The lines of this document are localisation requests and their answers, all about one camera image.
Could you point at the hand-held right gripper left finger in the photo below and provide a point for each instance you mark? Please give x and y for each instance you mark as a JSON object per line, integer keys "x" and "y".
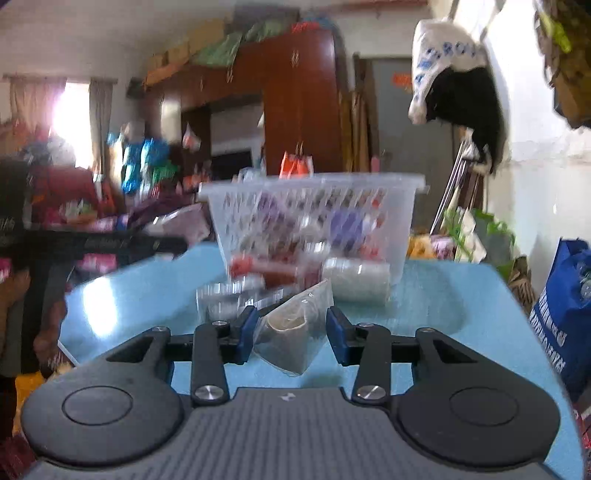
{"x": 248, "y": 332}

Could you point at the blue patterned bags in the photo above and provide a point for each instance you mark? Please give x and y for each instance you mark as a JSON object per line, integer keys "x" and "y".
{"x": 143, "y": 161}

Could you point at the dark red cloth pile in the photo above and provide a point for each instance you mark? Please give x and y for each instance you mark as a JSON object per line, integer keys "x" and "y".
{"x": 64, "y": 189}

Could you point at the brown wooden wardrobe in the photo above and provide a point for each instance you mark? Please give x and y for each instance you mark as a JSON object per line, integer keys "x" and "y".
{"x": 300, "y": 101}

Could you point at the black television screen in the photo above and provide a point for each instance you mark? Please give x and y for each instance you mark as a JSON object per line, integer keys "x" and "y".
{"x": 231, "y": 164}

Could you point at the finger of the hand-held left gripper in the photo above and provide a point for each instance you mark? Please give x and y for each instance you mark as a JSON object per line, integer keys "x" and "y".
{"x": 138, "y": 244}

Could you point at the pink roll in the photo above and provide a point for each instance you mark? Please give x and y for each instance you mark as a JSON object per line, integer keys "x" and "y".
{"x": 375, "y": 164}

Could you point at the clear plastic bag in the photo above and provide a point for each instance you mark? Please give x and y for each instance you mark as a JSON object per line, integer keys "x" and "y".
{"x": 184, "y": 226}

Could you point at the large cardboard box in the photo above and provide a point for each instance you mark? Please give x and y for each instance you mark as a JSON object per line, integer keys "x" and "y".
{"x": 205, "y": 34}

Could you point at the orange door sign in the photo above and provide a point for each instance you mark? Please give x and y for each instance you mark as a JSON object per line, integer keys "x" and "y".
{"x": 401, "y": 81}

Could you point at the small cardboard box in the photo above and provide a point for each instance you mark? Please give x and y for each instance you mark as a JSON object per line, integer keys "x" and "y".
{"x": 178, "y": 53}

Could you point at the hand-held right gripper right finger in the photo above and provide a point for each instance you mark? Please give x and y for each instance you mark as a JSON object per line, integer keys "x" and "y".
{"x": 336, "y": 332}

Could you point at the clear plastic container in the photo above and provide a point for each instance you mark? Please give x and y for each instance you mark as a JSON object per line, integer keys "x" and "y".
{"x": 221, "y": 300}

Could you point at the white and black hanging bag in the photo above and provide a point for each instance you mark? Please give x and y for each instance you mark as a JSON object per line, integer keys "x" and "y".
{"x": 466, "y": 97}

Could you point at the bright window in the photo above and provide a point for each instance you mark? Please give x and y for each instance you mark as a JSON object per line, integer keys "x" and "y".
{"x": 76, "y": 124}

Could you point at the plastic bag with paper cup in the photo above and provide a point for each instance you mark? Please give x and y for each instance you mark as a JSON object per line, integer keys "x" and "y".
{"x": 295, "y": 341}

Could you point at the clear plastic basket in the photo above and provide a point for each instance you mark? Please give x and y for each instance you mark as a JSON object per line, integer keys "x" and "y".
{"x": 392, "y": 221}

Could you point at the metal folding ladder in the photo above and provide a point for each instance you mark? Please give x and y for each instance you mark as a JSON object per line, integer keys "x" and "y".
{"x": 455, "y": 184}

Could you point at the green cloth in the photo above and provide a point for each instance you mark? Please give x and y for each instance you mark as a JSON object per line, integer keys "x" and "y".
{"x": 231, "y": 46}

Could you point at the blue shopping bag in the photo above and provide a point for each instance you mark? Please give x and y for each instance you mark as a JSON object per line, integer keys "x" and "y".
{"x": 568, "y": 314}

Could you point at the pink curtain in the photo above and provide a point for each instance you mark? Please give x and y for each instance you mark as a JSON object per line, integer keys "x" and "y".
{"x": 32, "y": 106}
{"x": 101, "y": 124}

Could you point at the small hanging plastic bag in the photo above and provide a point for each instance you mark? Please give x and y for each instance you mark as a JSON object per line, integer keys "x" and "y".
{"x": 190, "y": 138}

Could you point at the red packet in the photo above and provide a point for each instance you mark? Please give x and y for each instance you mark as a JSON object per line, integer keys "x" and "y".
{"x": 263, "y": 270}

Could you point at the brown wall decoration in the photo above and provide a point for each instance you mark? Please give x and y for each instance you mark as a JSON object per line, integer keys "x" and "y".
{"x": 570, "y": 60}

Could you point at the brown woven basket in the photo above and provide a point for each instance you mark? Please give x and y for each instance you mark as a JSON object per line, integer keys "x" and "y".
{"x": 521, "y": 286}

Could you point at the green leafy plant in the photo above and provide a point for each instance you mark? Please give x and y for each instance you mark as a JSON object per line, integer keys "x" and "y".
{"x": 498, "y": 235}

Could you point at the orange and white plastic bag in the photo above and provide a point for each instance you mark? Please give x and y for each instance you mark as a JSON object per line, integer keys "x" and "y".
{"x": 295, "y": 166}

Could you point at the grey door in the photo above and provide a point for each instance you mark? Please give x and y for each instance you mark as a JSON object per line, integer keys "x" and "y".
{"x": 392, "y": 138}

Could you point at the wooden planks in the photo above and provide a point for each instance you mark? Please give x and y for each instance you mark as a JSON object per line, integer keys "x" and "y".
{"x": 358, "y": 134}

